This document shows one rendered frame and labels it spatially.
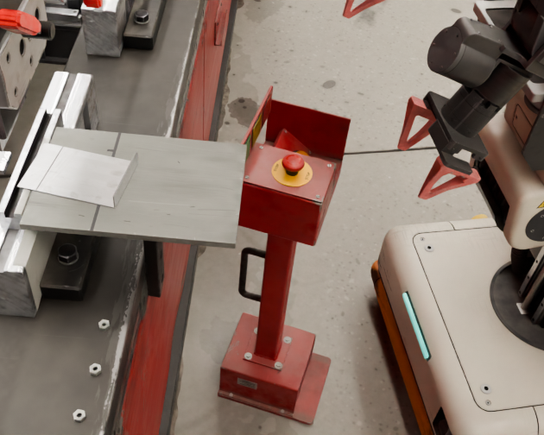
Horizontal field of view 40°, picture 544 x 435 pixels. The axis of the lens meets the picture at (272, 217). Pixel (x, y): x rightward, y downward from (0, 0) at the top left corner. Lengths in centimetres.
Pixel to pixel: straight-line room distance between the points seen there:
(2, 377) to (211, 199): 33
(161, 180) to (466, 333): 101
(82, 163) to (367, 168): 160
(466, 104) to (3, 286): 61
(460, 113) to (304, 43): 206
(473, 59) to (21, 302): 63
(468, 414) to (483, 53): 95
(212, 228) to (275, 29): 219
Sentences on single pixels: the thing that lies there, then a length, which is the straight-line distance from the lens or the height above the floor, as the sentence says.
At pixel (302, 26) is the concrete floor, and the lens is 309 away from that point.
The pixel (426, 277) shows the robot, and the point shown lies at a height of 28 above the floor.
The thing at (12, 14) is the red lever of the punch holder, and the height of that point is 131.
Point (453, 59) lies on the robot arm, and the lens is 90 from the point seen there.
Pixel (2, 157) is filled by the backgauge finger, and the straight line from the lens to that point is 103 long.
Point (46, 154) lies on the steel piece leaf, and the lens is 102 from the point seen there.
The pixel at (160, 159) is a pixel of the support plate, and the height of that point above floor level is 100.
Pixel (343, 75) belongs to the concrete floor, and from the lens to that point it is 286.
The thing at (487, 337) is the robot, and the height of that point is 28.
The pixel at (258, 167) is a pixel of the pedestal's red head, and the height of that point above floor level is 78.
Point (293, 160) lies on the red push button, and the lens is 129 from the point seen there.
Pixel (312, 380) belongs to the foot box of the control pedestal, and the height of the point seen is 1.
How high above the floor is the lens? 169
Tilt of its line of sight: 48 degrees down
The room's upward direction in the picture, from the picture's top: 6 degrees clockwise
